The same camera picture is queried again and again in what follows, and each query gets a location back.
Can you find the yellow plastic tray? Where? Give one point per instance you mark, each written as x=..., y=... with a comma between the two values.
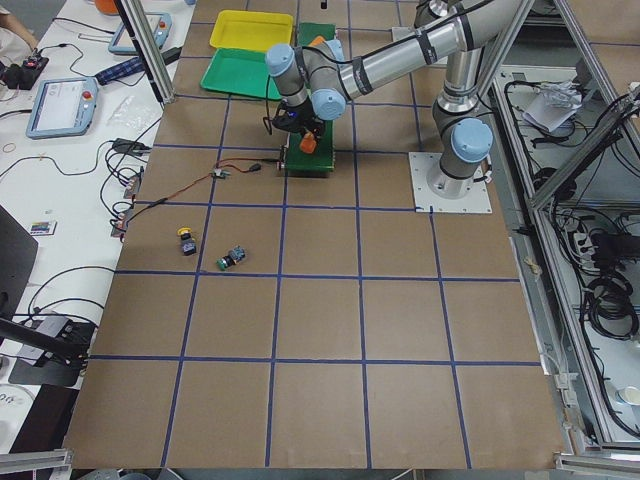
x=250, y=30

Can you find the green plastic tray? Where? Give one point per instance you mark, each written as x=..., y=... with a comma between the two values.
x=239, y=72

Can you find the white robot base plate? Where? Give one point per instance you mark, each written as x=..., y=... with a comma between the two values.
x=435, y=192

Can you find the black power adapter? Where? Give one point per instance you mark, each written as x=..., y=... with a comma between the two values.
x=121, y=145

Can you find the aluminium frame post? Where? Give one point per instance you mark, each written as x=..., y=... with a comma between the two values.
x=135, y=21

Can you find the plain orange cylinder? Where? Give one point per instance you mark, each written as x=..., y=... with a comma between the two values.
x=317, y=41

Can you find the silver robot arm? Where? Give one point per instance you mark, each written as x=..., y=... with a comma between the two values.
x=316, y=82

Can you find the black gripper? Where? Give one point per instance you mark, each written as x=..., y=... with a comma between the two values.
x=303, y=123

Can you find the crumpled white paper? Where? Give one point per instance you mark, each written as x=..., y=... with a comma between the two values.
x=554, y=104

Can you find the orange cylinder with 4680 text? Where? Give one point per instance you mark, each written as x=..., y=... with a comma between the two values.
x=308, y=143

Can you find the yellow push button switch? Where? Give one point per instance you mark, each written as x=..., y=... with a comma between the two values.
x=187, y=241

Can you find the green conveyor belt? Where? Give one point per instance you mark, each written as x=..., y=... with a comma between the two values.
x=322, y=161

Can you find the small motor controller board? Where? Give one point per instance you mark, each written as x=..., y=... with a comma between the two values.
x=219, y=173

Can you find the green push button switch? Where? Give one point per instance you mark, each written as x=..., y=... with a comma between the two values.
x=233, y=257

